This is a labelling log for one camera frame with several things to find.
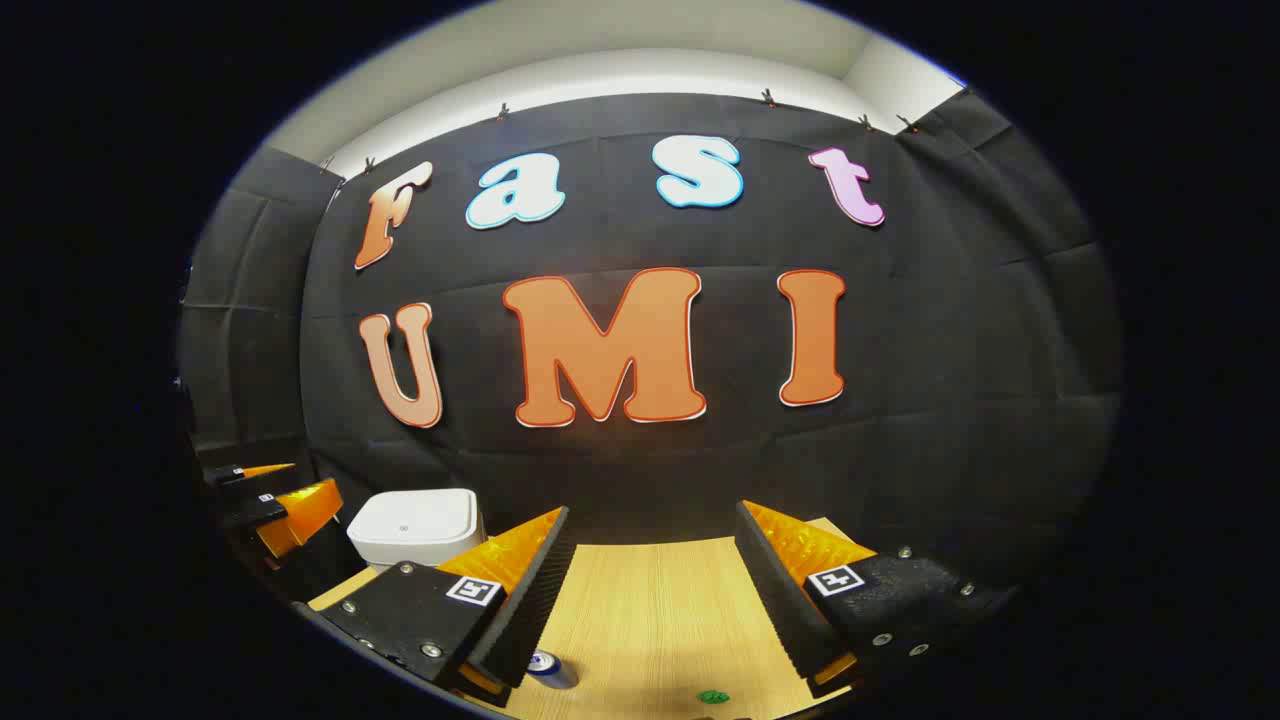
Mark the black backdrop cloth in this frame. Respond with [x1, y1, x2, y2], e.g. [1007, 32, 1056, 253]
[178, 90, 1126, 601]

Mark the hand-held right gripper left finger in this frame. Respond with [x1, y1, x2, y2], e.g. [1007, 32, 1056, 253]
[318, 506, 578, 708]

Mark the white desktop garbage bin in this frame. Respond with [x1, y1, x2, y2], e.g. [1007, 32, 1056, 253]
[346, 488, 488, 571]

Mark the wooden desktop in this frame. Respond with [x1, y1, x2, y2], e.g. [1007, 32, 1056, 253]
[305, 517, 856, 720]

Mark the blue pop can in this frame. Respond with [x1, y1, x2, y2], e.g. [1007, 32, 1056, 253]
[527, 648, 581, 691]

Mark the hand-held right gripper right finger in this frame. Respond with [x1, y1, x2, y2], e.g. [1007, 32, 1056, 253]
[736, 501, 1021, 698]

